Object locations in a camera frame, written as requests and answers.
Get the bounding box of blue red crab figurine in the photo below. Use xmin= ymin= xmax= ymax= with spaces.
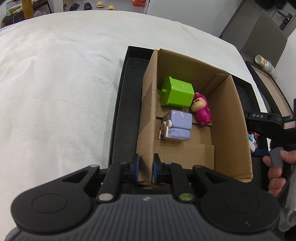
xmin=248 ymin=132 xmax=259 ymax=143

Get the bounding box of purple bed toy figure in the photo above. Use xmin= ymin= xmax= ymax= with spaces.
xmin=158 ymin=110 xmax=192 ymax=142

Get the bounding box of brown cardboard box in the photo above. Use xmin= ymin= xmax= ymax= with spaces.
xmin=135 ymin=48 xmax=254 ymax=185

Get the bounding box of pink hooded figurine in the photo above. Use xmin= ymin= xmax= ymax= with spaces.
xmin=190 ymin=92 xmax=211 ymax=126

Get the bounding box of green toy bin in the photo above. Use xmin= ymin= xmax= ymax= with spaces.
xmin=159 ymin=76 xmax=195 ymax=108

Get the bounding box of person right hand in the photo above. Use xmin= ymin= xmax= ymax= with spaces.
xmin=262 ymin=150 xmax=296 ymax=198

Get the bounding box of black shallow tray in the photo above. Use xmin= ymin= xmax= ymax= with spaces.
xmin=107 ymin=45 xmax=271 ymax=193

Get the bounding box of dark wooden side tray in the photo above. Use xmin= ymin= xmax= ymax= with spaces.
xmin=245 ymin=61 xmax=293 ymax=119

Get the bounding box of yellow paper cup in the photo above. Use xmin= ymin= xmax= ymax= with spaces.
xmin=254 ymin=55 xmax=274 ymax=74

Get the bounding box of white bed cover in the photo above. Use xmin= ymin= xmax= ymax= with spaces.
xmin=1 ymin=10 xmax=254 ymax=240

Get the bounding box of red orange box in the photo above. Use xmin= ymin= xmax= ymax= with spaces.
xmin=132 ymin=0 xmax=147 ymax=7

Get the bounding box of right yellow slipper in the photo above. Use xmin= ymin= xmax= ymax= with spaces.
xmin=108 ymin=5 xmax=116 ymax=11

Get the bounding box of yellow slipper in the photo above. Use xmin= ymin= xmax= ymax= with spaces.
xmin=108 ymin=5 xmax=116 ymax=11
xmin=96 ymin=1 xmax=104 ymax=9

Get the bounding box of left yellow slipper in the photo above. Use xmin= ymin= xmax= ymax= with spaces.
xmin=96 ymin=1 xmax=104 ymax=9

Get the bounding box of right black slipper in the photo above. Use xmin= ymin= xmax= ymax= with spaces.
xmin=84 ymin=2 xmax=92 ymax=11

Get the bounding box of black slipper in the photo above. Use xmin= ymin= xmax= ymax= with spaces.
xmin=69 ymin=3 xmax=80 ymax=11
xmin=84 ymin=2 xmax=92 ymax=11

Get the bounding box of left black slipper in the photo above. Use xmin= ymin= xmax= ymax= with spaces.
xmin=69 ymin=3 xmax=80 ymax=11

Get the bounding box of yellow edged wooden table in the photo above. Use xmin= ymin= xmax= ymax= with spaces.
xmin=1 ymin=1 xmax=53 ymax=28

